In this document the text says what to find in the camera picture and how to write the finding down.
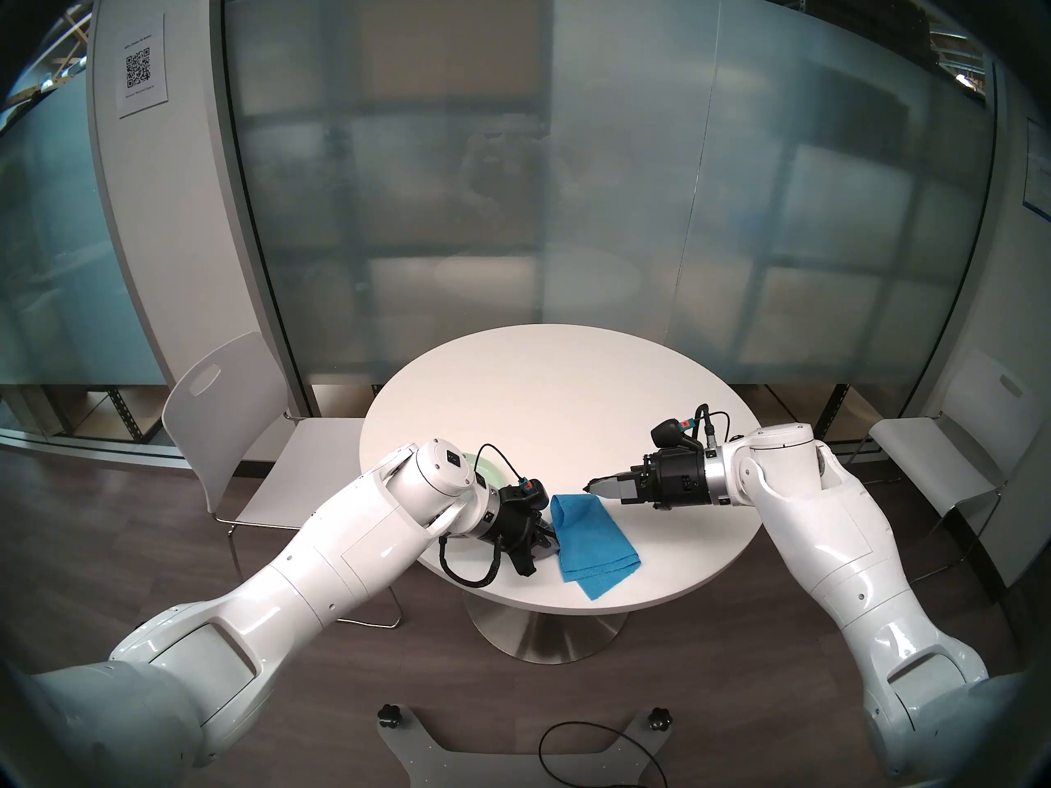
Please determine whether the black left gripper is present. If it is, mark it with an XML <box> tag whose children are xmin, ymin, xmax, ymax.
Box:
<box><xmin>491</xmin><ymin>502</ymin><xmax>564</xmax><ymax>580</ymax></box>

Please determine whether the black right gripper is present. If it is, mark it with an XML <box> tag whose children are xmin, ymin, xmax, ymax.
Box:
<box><xmin>581</xmin><ymin>448</ymin><xmax>709</xmax><ymax>514</ymax></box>

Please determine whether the blue microfibre napkin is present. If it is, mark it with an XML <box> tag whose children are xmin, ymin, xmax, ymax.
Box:
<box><xmin>548</xmin><ymin>493</ymin><xmax>642</xmax><ymax>602</ymax></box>

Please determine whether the pale green plate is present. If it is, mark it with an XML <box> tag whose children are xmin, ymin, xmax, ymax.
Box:
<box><xmin>456</xmin><ymin>450</ymin><xmax>503</xmax><ymax>490</ymax></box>

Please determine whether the metal shelving rack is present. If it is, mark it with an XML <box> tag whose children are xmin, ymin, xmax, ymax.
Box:
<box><xmin>739</xmin><ymin>380</ymin><xmax>912</xmax><ymax>449</ymax></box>
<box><xmin>0</xmin><ymin>384</ymin><xmax>165</xmax><ymax>447</ymax></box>

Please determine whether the white chair with metal legs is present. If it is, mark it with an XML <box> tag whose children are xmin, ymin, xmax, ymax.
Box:
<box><xmin>162</xmin><ymin>331</ymin><xmax>403</xmax><ymax>629</ymax></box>
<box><xmin>829</xmin><ymin>350</ymin><xmax>1035</xmax><ymax>590</ymax></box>

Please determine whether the white QR code sign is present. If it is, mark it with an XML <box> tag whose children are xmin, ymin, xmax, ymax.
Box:
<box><xmin>117</xmin><ymin>13</ymin><xmax>171</xmax><ymax>120</ymax></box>

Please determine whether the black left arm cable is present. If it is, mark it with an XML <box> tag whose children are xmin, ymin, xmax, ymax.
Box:
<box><xmin>438</xmin><ymin>444</ymin><xmax>526</xmax><ymax>589</ymax></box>

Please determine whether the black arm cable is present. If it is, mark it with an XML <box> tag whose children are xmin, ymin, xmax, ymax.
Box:
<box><xmin>690</xmin><ymin>403</ymin><xmax>737</xmax><ymax>452</ymax></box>
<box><xmin>438</xmin><ymin>444</ymin><xmax>526</xmax><ymax>589</ymax></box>

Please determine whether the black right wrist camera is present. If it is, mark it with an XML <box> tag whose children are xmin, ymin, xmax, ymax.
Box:
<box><xmin>650</xmin><ymin>419</ymin><xmax>700</xmax><ymax>455</ymax></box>

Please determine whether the metal table pedestal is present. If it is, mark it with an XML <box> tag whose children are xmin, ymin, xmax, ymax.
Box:
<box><xmin>464</xmin><ymin>598</ymin><xmax>629</xmax><ymax>664</ymax></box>

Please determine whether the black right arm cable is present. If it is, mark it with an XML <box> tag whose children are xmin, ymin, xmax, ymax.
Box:
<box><xmin>690</xmin><ymin>403</ymin><xmax>737</xmax><ymax>452</ymax></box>

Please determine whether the black floor cable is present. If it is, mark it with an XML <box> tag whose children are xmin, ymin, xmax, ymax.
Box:
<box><xmin>538</xmin><ymin>721</ymin><xmax>658</xmax><ymax>788</ymax></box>

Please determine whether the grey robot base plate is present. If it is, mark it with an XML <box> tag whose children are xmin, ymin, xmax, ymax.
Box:
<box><xmin>376</xmin><ymin>704</ymin><xmax>678</xmax><ymax>788</ymax></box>

